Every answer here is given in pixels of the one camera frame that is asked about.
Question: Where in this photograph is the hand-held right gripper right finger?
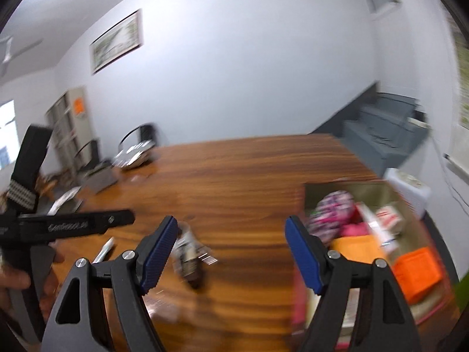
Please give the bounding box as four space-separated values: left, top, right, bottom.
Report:
285 216 421 352

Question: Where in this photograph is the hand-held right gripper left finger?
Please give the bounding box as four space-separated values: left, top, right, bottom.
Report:
41 216 179 352

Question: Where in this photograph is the person's left hand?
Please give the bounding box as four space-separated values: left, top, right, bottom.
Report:
0 268 60 322

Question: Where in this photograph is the grey rectangular box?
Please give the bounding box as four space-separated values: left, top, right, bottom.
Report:
81 165 118 194

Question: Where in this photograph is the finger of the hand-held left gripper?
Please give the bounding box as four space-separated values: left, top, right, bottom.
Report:
90 209 135 232

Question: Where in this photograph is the white plastic basket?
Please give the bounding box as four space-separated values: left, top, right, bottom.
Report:
383 167 432 217

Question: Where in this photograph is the white red-printed bottle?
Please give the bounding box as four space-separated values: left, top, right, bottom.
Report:
375 205 404 233

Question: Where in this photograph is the small orange studded cube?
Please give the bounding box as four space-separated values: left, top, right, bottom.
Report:
392 247 444 305

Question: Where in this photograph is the framed wall picture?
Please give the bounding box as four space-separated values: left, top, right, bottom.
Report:
89 9 143 75

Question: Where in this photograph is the white cream tube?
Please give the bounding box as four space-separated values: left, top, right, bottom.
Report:
357 202 394 250

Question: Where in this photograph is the large orange toy cube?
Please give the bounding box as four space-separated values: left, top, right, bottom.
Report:
330 235 389 265

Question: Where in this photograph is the crumpled foil tray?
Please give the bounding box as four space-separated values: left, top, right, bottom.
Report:
112 140 156 169

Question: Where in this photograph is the clear plastic bag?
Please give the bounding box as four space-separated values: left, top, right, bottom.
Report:
145 293 180 319

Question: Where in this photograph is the green object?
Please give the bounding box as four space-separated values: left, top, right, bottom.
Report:
454 269 469 312

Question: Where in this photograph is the beige shelf cabinet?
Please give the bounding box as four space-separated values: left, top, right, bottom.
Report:
45 86 94 171

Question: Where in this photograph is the pink cardboard box container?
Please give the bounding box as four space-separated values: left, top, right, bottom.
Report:
291 180 460 349

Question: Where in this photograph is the grey sofa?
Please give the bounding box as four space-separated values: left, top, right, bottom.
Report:
341 93 431 169

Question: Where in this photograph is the white ceiling fan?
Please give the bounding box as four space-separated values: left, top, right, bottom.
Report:
0 35 45 77

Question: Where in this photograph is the dark chocolate bar packet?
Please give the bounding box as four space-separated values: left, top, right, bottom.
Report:
172 227 218 288

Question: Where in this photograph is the bright window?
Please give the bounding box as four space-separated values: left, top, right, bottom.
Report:
0 99 18 171

